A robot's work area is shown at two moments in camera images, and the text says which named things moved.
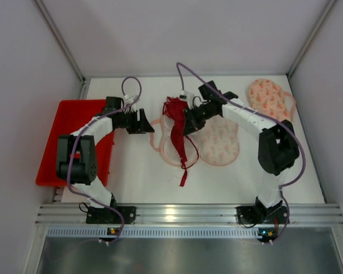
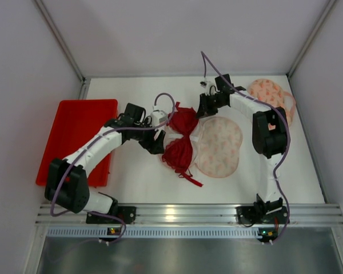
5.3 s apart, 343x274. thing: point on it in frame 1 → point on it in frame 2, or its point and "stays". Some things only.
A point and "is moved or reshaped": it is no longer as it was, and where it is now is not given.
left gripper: [136, 121] → [152, 141]
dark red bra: [176, 109] is moved or reshaped
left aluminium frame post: [62, 43] stays
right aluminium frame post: [328, 9] stays
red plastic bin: [70, 115] stays
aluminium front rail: [69, 214] stays
